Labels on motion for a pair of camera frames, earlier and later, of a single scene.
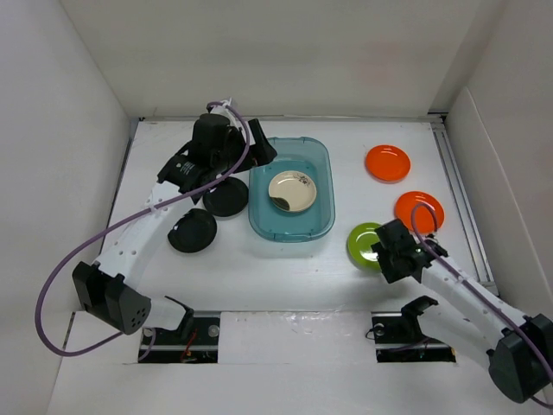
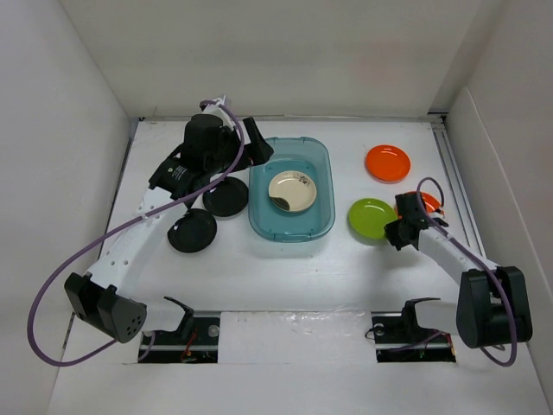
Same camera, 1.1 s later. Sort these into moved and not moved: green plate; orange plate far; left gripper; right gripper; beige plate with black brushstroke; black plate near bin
Moved: right gripper; green plate
Not moved: left gripper; beige plate with black brushstroke; orange plate far; black plate near bin
